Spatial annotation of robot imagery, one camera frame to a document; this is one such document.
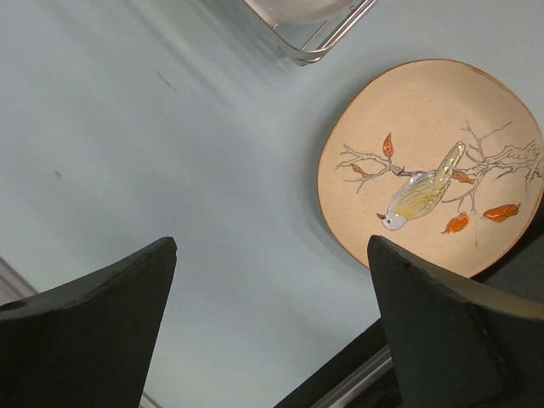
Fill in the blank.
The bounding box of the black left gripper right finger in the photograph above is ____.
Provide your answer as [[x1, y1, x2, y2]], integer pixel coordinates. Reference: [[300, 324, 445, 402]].
[[367, 235, 543, 407]]

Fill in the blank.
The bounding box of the beige bird pattern plate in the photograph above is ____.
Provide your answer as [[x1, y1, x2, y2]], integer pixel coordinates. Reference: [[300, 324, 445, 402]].
[[317, 59, 543, 277]]

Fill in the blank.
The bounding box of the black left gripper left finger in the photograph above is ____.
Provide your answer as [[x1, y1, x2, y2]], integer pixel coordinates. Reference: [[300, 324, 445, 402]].
[[1, 237, 177, 407]]

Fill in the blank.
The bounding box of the metal wire dish rack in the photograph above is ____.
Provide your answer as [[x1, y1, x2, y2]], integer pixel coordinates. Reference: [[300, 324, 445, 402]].
[[244, 1, 378, 66]]

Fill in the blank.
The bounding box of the white bowl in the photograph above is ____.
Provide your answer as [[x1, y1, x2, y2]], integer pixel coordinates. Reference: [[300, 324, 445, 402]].
[[247, 0, 355, 24]]

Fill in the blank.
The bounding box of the aluminium frame rail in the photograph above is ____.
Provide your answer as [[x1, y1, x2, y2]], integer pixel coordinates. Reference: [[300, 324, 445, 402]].
[[0, 258, 37, 304]]

